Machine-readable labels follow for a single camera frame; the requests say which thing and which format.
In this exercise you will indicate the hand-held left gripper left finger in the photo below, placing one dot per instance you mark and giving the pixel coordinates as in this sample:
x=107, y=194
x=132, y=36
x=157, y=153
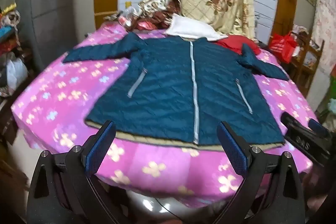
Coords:
x=101, y=148

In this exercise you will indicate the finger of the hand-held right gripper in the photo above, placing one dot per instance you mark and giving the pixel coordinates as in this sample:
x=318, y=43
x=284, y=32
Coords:
x=316, y=126
x=294, y=123

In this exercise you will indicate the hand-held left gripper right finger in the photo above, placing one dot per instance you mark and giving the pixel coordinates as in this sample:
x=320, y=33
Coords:
x=232, y=148

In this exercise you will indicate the teal quilted zip jacket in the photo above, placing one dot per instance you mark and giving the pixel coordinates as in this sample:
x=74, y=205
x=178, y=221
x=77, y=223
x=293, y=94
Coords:
x=173, y=87

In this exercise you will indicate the pink floral bedsheet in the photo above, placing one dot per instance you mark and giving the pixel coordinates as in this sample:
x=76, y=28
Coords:
x=65, y=98

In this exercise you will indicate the wooden chair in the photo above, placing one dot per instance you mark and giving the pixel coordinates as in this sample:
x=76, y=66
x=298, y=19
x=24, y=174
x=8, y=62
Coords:
x=308, y=61

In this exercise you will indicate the red shopping bag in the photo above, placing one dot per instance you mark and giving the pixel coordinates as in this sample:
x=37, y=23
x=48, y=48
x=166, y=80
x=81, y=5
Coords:
x=282, y=47

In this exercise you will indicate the red cloth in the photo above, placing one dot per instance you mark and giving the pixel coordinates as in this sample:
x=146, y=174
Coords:
x=236, y=43

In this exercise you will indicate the pink floral curtain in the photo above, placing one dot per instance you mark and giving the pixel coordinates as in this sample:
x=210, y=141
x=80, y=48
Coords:
x=325, y=27

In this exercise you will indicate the white plastic bag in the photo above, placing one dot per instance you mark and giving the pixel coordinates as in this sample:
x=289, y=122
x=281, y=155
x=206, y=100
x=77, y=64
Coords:
x=16, y=73

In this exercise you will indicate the white pillow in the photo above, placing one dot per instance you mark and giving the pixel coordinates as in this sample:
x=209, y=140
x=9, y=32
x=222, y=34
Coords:
x=191, y=29

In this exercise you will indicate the clear plastic snack bag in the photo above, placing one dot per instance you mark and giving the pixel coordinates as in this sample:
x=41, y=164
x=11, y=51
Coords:
x=128, y=15

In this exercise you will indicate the pile of colourful goods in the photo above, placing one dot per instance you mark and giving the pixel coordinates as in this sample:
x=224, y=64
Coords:
x=10, y=29

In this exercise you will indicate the grey wardrobe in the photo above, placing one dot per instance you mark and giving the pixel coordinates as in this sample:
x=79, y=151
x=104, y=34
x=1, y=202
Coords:
x=50, y=3

